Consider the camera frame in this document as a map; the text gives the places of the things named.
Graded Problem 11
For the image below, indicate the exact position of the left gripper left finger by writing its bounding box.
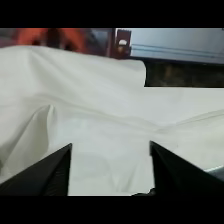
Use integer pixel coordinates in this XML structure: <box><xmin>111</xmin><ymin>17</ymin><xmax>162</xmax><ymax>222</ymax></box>
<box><xmin>0</xmin><ymin>143</ymin><xmax>73</xmax><ymax>197</ymax></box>

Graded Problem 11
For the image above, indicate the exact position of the white garment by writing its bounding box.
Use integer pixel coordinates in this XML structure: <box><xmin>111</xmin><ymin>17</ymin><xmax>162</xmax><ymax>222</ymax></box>
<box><xmin>0</xmin><ymin>44</ymin><xmax>224</xmax><ymax>197</ymax></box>

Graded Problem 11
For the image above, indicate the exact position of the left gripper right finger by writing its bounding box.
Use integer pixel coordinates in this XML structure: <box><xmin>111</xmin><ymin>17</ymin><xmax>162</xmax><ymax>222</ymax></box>
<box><xmin>149</xmin><ymin>140</ymin><xmax>224</xmax><ymax>197</ymax></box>

